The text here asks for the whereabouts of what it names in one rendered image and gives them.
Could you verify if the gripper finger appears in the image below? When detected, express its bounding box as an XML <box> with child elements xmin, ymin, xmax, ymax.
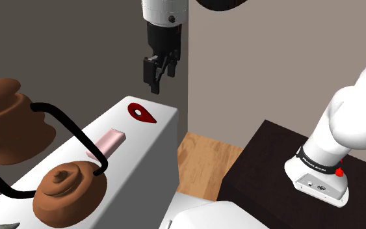
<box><xmin>142</xmin><ymin>55</ymin><xmax>165</xmax><ymax>95</ymax></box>
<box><xmin>166</xmin><ymin>50</ymin><xmax>181</xmax><ymax>78</ymax></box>

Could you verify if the red teardrop-shaped pick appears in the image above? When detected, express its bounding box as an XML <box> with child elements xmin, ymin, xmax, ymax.
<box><xmin>127</xmin><ymin>101</ymin><xmax>158</xmax><ymax>125</ymax></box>

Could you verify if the pink bar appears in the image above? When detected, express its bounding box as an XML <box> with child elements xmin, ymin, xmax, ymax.
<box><xmin>85</xmin><ymin>128</ymin><xmax>127</xmax><ymax>161</ymax></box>

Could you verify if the dark robot stand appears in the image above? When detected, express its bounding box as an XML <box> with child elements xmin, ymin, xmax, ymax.
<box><xmin>216</xmin><ymin>119</ymin><xmax>366</xmax><ymax>229</ymax></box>

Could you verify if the brown vase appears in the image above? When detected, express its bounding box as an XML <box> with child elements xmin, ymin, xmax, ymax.
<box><xmin>0</xmin><ymin>78</ymin><xmax>57</xmax><ymax>166</ymax></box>

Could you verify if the brown teapot with black handle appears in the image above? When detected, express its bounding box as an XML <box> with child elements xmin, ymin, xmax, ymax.
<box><xmin>0</xmin><ymin>101</ymin><xmax>109</xmax><ymax>229</ymax></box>

